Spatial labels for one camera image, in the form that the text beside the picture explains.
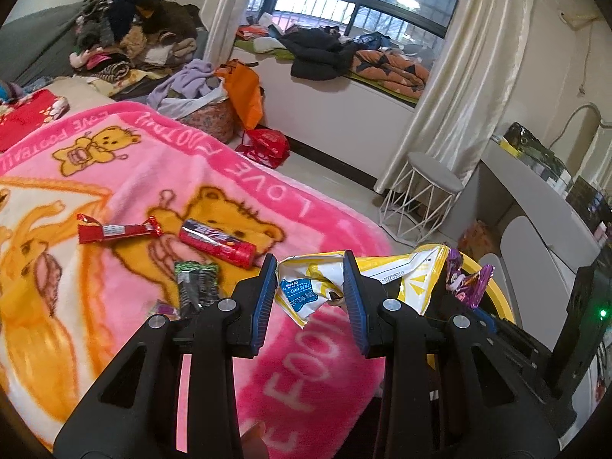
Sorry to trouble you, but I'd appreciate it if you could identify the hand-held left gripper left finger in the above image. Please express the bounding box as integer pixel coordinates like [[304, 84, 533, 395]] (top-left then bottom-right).
[[52, 253, 279, 459]]

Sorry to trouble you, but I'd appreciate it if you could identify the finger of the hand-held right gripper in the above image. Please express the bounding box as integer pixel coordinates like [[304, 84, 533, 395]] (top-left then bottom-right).
[[473, 307, 527, 346]]

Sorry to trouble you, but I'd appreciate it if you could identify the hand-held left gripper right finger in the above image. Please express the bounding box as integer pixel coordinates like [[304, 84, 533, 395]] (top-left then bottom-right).
[[342, 249, 560, 459]]

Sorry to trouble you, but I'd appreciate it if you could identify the yellow bin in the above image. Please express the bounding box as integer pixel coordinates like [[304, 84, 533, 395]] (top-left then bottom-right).
[[382, 250, 517, 393]]

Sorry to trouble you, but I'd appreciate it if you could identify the purple snack packet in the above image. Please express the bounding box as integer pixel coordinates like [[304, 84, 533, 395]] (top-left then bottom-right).
[[444, 246, 494, 309]]

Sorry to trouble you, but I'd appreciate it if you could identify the yellow white snack wrapper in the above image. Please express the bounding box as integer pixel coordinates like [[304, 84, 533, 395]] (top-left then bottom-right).
[[275, 244, 451, 330]]

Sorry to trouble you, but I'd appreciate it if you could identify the person's left hand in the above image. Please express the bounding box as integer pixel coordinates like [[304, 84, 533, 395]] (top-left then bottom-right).
[[240, 421, 269, 459]]

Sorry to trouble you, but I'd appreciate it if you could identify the black snack wrapper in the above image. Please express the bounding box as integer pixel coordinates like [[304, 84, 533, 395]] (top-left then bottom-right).
[[173, 260, 221, 319]]

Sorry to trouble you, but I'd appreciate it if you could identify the red cylindrical snack tube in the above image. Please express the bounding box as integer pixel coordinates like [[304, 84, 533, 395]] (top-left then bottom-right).
[[178, 218, 258, 269]]

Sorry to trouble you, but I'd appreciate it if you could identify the orange patterned bag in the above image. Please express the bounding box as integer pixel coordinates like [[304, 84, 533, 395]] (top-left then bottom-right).
[[459, 220, 499, 269]]

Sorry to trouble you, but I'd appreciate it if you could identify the small purple candy wrapper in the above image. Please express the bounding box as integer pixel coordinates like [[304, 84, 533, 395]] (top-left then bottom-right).
[[152, 299, 181, 319]]

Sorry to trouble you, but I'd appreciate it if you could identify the dark box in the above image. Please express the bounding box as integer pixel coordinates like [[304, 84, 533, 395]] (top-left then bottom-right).
[[566, 177, 612, 235]]

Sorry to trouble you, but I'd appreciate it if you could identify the white desk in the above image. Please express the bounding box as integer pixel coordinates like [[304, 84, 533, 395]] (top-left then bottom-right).
[[480, 141, 612, 297]]

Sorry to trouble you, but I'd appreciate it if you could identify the red shopping bag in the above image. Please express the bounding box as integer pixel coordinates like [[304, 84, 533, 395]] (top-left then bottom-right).
[[234, 128, 291, 169]]

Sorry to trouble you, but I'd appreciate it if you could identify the red candy bar wrapper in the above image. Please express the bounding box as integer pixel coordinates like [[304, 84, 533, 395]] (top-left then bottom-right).
[[77, 213, 164, 246]]

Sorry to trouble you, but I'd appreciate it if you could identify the pink printed blanket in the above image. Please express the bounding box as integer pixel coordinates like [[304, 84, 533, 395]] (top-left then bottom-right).
[[0, 100, 395, 459]]

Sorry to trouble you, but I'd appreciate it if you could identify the pink floral fabric basket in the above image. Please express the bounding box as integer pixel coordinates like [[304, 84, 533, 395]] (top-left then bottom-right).
[[177, 98, 237, 144]]

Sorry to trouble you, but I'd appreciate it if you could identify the black glossy bag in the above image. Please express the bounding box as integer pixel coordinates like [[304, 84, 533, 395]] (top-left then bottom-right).
[[500, 123, 558, 166]]

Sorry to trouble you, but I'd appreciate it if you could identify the green window seat mat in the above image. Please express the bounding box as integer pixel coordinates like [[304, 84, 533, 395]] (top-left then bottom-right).
[[233, 38, 419, 106]]

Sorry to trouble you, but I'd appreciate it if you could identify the lilac cloth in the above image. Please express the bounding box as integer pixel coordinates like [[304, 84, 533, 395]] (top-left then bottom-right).
[[147, 59, 225, 111]]

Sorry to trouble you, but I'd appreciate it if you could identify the orange patterned quilt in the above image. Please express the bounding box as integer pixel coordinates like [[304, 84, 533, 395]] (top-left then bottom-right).
[[351, 49, 431, 99]]

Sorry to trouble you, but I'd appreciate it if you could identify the cream curtain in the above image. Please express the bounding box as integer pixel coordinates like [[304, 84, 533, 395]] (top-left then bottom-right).
[[198, 0, 264, 65], [375, 0, 536, 192]]

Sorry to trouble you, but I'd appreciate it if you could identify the dark jacket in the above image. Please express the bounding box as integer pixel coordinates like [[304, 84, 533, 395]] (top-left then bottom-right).
[[277, 26, 357, 81]]

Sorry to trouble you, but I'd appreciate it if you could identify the white cloth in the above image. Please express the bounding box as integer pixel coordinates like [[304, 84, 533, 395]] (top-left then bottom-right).
[[252, 36, 288, 54]]

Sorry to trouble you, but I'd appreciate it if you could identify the red printed cloth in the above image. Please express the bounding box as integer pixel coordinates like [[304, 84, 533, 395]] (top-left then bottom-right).
[[0, 88, 70, 154]]

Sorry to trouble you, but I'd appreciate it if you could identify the pile of dark clothes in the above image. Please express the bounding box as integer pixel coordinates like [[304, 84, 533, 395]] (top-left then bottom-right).
[[69, 0, 206, 87]]

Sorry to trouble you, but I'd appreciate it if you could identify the blue patterned cloth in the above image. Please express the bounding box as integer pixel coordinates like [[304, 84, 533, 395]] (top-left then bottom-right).
[[0, 80, 26, 106]]

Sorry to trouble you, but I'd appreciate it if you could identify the grey bed sheet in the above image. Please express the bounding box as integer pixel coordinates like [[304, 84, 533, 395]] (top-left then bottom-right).
[[0, 0, 87, 88]]

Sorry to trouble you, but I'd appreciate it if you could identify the white wire stool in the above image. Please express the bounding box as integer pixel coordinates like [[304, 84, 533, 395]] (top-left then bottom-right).
[[380, 152, 464, 244]]

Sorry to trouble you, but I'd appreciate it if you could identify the white wall cable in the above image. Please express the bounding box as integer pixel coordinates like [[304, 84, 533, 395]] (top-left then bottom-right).
[[559, 10, 604, 97]]

